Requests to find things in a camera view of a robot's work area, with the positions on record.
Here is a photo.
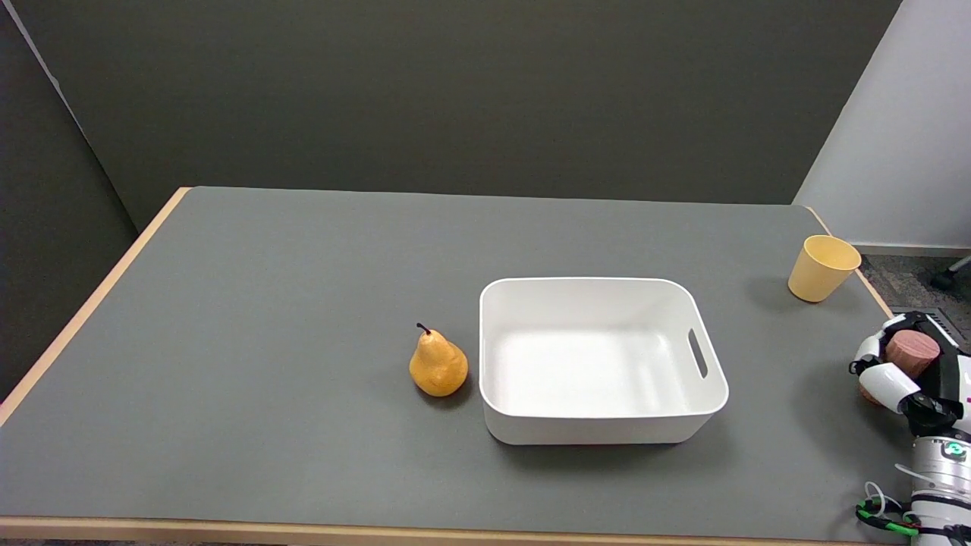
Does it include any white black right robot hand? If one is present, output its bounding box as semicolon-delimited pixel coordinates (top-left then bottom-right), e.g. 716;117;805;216
848;310;971;438

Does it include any wooden cylinder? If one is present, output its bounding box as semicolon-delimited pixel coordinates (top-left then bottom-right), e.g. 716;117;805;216
858;329;942;407

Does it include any black chair base caster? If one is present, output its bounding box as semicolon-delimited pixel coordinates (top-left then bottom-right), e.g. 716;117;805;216
932;256;971;291

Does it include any yellow plastic cup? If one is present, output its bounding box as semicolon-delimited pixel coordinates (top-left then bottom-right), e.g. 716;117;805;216
787;235;863;303

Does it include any white plastic bin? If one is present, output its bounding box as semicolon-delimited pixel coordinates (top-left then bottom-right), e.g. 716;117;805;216
479;277;731;446

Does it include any yellow pear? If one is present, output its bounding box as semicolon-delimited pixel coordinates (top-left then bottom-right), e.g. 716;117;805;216
409;323;470;397

